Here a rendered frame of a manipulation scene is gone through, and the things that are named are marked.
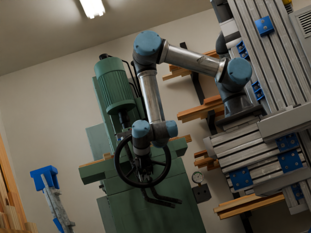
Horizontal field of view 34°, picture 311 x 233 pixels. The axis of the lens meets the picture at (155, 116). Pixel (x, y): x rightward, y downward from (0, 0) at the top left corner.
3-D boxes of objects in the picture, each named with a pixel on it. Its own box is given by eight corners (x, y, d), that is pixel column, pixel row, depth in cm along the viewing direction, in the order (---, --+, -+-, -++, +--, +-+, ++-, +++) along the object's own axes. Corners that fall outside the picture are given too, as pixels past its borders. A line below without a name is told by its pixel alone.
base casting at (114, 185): (106, 196, 267) (101, 180, 269) (110, 209, 322) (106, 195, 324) (187, 172, 273) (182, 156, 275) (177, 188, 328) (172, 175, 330)
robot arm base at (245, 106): (258, 113, 243) (251, 95, 245) (254, 107, 229) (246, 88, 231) (229, 125, 246) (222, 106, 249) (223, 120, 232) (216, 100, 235)
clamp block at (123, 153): (120, 157, 264) (115, 141, 266) (120, 162, 277) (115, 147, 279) (147, 149, 266) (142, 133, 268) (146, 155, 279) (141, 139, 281)
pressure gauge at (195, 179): (195, 187, 264) (190, 173, 266) (194, 188, 268) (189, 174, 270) (207, 184, 265) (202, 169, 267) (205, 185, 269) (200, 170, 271)
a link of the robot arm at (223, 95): (242, 99, 247) (233, 74, 250) (250, 88, 234) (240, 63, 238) (219, 105, 245) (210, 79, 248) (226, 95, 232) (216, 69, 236)
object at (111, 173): (106, 179, 270) (104, 171, 271) (107, 185, 290) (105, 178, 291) (177, 157, 275) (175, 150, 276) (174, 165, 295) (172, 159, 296)
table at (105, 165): (78, 175, 260) (75, 164, 262) (83, 185, 289) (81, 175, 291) (190, 142, 268) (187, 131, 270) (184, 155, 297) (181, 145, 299)
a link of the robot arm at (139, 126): (153, 128, 210) (133, 132, 209) (154, 147, 217) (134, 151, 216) (149, 116, 216) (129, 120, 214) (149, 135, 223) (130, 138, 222)
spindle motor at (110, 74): (106, 109, 289) (92, 61, 297) (108, 118, 306) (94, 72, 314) (136, 101, 291) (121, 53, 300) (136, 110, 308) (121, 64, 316)
